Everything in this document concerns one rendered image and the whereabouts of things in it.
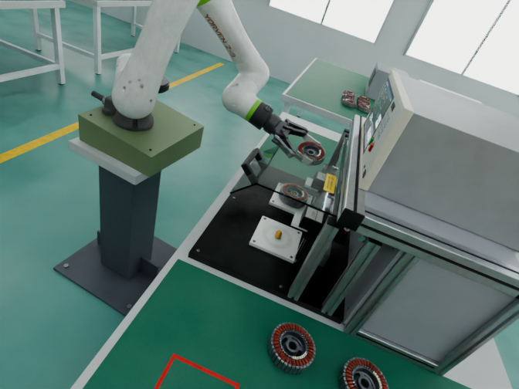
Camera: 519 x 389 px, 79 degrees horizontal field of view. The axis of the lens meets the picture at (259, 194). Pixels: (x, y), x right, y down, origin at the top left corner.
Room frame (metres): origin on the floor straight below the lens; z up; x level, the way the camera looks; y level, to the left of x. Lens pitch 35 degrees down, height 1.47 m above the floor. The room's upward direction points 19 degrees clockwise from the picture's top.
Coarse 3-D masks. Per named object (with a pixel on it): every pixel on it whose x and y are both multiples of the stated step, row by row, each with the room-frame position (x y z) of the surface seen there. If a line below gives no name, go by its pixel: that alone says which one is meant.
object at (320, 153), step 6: (300, 144) 1.13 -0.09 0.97; (306, 144) 1.14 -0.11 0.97; (312, 144) 1.15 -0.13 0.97; (318, 144) 1.16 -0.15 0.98; (300, 150) 1.10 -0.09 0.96; (306, 150) 1.14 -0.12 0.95; (312, 150) 1.13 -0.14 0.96; (318, 150) 1.13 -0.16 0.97; (312, 156) 1.11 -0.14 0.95; (318, 156) 1.09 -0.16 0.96; (324, 156) 1.11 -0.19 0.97
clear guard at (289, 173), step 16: (272, 160) 0.75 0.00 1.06; (288, 160) 0.78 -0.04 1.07; (304, 160) 0.82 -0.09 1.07; (256, 176) 0.66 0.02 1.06; (272, 176) 0.67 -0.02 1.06; (288, 176) 0.70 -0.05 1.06; (304, 176) 0.73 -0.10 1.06; (320, 176) 0.76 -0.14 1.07; (336, 176) 0.79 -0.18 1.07; (288, 192) 0.63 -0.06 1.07; (304, 192) 0.65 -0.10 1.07; (320, 192) 0.68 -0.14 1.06; (336, 192) 0.70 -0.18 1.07; (320, 208) 0.61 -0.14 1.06; (336, 208) 0.63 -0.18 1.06
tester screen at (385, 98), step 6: (384, 90) 1.04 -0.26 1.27; (378, 96) 1.08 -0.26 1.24; (384, 96) 0.98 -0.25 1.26; (390, 96) 0.89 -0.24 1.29; (378, 102) 1.03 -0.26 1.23; (384, 102) 0.94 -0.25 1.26; (390, 102) 0.85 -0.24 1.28; (378, 108) 0.97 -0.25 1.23; (384, 108) 0.89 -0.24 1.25; (366, 120) 1.09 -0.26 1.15; (372, 120) 0.97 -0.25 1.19
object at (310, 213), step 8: (312, 208) 0.81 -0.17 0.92; (296, 216) 0.80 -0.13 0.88; (304, 216) 0.76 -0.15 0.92; (312, 216) 0.77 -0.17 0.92; (320, 216) 0.78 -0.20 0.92; (296, 224) 0.76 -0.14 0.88; (304, 224) 0.75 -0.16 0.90; (312, 224) 0.75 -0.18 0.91; (320, 224) 0.75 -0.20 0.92; (336, 240) 0.74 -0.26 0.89; (344, 240) 0.74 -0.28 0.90
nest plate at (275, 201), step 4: (272, 196) 1.00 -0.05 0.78; (276, 196) 1.02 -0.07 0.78; (272, 200) 0.98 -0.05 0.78; (276, 200) 0.99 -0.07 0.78; (280, 200) 1.00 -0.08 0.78; (272, 204) 0.96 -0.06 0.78; (276, 204) 0.97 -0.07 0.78; (280, 204) 0.97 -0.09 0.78; (284, 204) 0.98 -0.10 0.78; (288, 204) 0.99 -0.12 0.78; (280, 208) 0.96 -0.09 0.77; (284, 208) 0.96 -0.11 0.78; (288, 208) 0.96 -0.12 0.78; (292, 208) 0.97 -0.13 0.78; (296, 208) 0.98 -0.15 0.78; (300, 208) 0.99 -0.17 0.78; (304, 208) 1.00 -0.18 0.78; (292, 212) 0.96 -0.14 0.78; (300, 212) 0.97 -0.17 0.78
